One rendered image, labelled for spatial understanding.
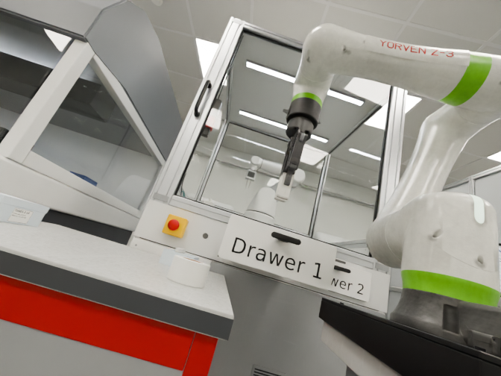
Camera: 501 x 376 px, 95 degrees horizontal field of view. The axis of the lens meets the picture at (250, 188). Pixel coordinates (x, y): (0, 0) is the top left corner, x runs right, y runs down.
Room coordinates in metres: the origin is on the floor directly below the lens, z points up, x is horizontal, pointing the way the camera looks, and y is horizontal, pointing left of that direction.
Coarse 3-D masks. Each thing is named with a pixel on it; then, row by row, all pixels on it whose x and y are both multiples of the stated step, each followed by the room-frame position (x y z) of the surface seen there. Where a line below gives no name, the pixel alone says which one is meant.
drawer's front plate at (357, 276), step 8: (336, 264) 0.92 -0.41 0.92; (336, 272) 0.92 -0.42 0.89; (344, 272) 0.92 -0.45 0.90; (352, 272) 0.92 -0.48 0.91; (360, 272) 0.92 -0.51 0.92; (368, 272) 0.92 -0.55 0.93; (336, 280) 0.92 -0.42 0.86; (344, 280) 0.92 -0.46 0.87; (352, 280) 0.92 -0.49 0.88; (360, 280) 0.92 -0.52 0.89; (368, 280) 0.92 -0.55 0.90; (336, 288) 0.92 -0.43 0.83; (352, 288) 0.92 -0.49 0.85; (360, 288) 0.92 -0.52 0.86; (368, 288) 0.92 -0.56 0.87; (352, 296) 0.92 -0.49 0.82; (360, 296) 0.92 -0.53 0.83; (368, 296) 0.92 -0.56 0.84
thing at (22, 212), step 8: (0, 192) 0.52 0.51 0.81; (0, 200) 0.48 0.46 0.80; (8, 200) 0.50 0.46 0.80; (16, 200) 0.51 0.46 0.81; (24, 200) 0.54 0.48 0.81; (0, 208) 0.49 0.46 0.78; (8, 208) 0.51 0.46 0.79; (16, 208) 0.52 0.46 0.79; (24, 208) 0.54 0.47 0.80; (32, 208) 0.56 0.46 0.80; (40, 208) 0.58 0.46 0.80; (48, 208) 0.61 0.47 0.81; (0, 216) 0.50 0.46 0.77; (8, 216) 0.52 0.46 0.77; (16, 216) 0.54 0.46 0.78; (24, 216) 0.55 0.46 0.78; (32, 216) 0.58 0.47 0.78; (40, 216) 0.60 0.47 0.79; (24, 224) 0.57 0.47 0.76; (32, 224) 0.59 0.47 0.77
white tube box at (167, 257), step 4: (164, 248) 0.65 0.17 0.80; (164, 252) 0.65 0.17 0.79; (168, 252) 0.65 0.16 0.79; (172, 252) 0.65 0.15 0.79; (176, 252) 0.65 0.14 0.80; (164, 256) 0.65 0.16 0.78; (168, 256) 0.65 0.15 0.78; (172, 256) 0.65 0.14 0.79; (184, 256) 0.65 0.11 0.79; (188, 256) 0.65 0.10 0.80; (192, 256) 0.77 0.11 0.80; (160, 260) 0.65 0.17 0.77; (164, 260) 0.65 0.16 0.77; (168, 260) 0.65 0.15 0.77; (164, 264) 0.65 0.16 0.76; (168, 264) 0.65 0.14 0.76
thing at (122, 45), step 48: (0, 0) 0.63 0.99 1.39; (48, 0) 0.63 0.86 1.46; (96, 0) 0.65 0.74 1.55; (96, 48) 0.70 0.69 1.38; (144, 48) 0.92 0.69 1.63; (48, 96) 0.66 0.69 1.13; (144, 96) 1.10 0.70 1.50; (0, 144) 0.66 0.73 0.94; (48, 192) 0.87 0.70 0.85; (96, 192) 1.13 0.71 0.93
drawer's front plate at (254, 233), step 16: (240, 224) 0.58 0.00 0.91; (256, 224) 0.58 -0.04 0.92; (224, 240) 0.58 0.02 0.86; (240, 240) 0.58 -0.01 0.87; (256, 240) 0.58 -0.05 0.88; (272, 240) 0.59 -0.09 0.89; (304, 240) 0.59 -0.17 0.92; (224, 256) 0.58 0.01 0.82; (240, 256) 0.58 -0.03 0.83; (272, 256) 0.59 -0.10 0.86; (288, 256) 0.59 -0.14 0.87; (304, 256) 0.59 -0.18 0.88; (320, 256) 0.59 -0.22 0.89; (272, 272) 0.59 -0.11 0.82; (288, 272) 0.59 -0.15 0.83; (304, 272) 0.59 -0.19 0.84; (320, 272) 0.59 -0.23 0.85; (320, 288) 0.59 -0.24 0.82
